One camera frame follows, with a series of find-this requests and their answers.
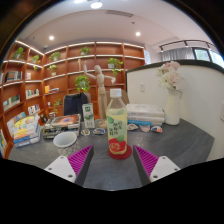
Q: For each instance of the pink and white flower bouquet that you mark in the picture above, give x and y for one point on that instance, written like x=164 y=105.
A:
x=170 y=78

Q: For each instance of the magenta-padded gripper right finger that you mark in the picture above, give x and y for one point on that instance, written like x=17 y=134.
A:
x=163 y=166

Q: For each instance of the wooden shelf unit with books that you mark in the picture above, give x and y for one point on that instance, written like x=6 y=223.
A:
x=33 y=86

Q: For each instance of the clear drink bottle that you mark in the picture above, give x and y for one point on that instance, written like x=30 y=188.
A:
x=116 y=130

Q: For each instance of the grey curtain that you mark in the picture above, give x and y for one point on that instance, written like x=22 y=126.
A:
x=176 y=54

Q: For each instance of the flat round red coaster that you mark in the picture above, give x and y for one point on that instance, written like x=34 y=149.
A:
x=129 y=154

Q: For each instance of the green and white carton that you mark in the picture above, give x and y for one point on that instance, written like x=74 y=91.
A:
x=88 y=116

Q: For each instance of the ceiling air vent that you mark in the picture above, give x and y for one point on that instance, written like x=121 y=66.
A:
x=120 y=13

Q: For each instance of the small colourful printed badge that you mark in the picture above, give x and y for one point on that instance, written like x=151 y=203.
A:
x=99 y=131
x=156 y=129
x=144 y=128
x=132 y=127
x=85 y=132

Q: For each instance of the black track light rail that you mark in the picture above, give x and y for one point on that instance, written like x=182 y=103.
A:
x=186 y=42

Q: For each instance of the white ceramic vase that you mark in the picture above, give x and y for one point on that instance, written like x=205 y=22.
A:
x=172 y=110

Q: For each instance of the stack of white books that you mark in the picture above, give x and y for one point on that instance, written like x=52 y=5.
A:
x=145 y=113

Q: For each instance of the branched ceiling lamp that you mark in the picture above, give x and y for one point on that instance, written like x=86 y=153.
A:
x=96 y=5

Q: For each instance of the tan chair back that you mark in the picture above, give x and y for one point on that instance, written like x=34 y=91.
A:
x=125 y=98

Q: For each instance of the dark blue office chair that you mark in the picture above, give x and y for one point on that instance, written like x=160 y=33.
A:
x=75 y=105

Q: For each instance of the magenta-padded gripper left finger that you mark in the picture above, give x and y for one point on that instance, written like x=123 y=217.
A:
x=61 y=166

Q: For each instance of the window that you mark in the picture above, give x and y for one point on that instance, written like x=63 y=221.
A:
x=208 y=55

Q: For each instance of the stack of colourful books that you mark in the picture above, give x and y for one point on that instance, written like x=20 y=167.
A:
x=26 y=131

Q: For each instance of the round recessed ceiling light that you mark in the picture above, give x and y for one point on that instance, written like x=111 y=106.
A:
x=138 y=33
x=51 y=38

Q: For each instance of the stack of dark books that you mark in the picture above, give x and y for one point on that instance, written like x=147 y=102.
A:
x=63 y=123

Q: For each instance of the white patterned mug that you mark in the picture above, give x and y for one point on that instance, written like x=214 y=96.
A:
x=65 y=139

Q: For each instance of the wooden artist mannequin figure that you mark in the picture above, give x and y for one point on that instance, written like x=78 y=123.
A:
x=101 y=86

